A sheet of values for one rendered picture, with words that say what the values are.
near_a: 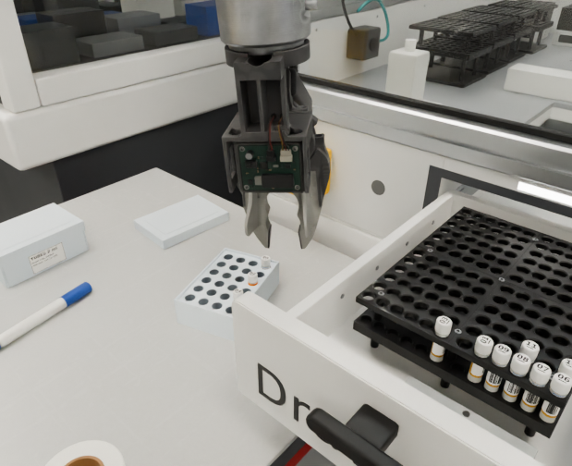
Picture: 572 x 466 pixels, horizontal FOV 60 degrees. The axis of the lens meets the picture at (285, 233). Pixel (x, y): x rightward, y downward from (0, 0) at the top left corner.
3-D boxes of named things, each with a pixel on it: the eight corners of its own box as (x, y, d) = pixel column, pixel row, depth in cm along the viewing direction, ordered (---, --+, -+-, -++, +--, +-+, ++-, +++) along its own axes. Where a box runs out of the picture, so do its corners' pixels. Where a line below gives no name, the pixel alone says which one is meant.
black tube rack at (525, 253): (540, 459, 38) (565, 403, 34) (350, 348, 48) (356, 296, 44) (612, 313, 52) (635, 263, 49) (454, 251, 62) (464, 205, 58)
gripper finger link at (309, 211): (296, 274, 50) (276, 192, 45) (302, 240, 55) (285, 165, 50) (327, 271, 49) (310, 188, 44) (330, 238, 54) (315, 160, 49)
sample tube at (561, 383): (551, 431, 37) (570, 388, 34) (533, 421, 37) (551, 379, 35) (556, 420, 37) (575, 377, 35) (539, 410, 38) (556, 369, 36)
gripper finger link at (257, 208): (232, 268, 50) (234, 188, 45) (243, 237, 55) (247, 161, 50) (261, 273, 50) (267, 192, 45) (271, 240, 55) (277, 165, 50)
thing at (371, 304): (563, 410, 35) (565, 403, 35) (355, 301, 45) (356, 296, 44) (570, 393, 36) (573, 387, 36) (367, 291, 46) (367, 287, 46)
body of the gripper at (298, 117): (226, 200, 44) (206, 59, 38) (246, 160, 51) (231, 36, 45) (312, 200, 43) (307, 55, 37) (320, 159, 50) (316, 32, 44)
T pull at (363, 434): (402, 500, 29) (405, 486, 28) (303, 426, 33) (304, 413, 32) (432, 458, 31) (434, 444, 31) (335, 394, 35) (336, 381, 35)
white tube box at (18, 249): (6, 289, 68) (-6, 258, 65) (-20, 265, 72) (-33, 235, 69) (91, 250, 76) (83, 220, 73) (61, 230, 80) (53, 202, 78)
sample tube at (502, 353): (494, 399, 39) (508, 358, 37) (479, 391, 40) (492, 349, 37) (500, 390, 40) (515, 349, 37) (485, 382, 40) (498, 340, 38)
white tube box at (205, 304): (237, 342, 59) (235, 318, 57) (176, 323, 62) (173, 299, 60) (279, 283, 69) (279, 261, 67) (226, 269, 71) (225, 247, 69)
